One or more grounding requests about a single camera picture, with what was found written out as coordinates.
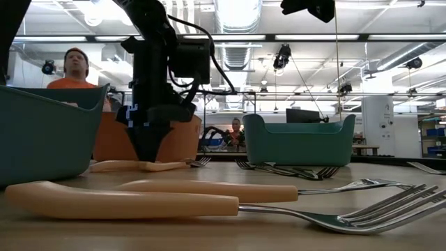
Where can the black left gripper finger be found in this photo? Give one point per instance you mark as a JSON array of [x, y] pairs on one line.
[[150, 143]]

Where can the black metal fork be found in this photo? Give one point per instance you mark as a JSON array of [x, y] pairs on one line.
[[278, 171], [327, 171], [239, 163], [249, 165]]

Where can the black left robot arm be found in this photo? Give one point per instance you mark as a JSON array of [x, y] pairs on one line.
[[150, 17]]

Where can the background black robot arm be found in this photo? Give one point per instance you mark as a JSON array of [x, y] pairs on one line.
[[209, 134]]

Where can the orange plastic bin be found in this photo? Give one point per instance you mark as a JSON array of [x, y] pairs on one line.
[[184, 143]]

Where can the black overhead beam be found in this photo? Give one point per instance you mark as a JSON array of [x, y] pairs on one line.
[[363, 37]]

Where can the person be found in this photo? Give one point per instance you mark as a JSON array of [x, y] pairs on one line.
[[236, 134], [76, 64]]

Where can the dark teal plastic bin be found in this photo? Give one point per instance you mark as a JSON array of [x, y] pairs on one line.
[[42, 139]]

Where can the black monitor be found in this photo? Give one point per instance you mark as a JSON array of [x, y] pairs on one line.
[[301, 115]]

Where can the white pillar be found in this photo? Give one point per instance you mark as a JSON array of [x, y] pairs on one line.
[[378, 139]]

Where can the green plastic bin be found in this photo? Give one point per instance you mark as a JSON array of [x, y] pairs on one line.
[[296, 150]]

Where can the wooden bench table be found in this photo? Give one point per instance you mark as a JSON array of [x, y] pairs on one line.
[[366, 147]]

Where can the shelf with blue bins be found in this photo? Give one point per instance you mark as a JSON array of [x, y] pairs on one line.
[[435, 132]]

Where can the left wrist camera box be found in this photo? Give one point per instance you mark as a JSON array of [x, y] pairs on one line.
[[191, 59]]

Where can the black ceiling camera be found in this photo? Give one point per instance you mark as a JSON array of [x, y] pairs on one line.
[[48, 68], [414, 63], [345, 89], [283, 55]]

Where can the black aluminium table frame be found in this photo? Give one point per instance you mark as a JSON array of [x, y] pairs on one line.
[[219, 157]]

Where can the ribbed silver air duct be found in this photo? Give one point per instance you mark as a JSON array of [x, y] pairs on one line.
[[237, 57]]

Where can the background black frame rig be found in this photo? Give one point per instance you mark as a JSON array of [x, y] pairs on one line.
[[244, 93]]

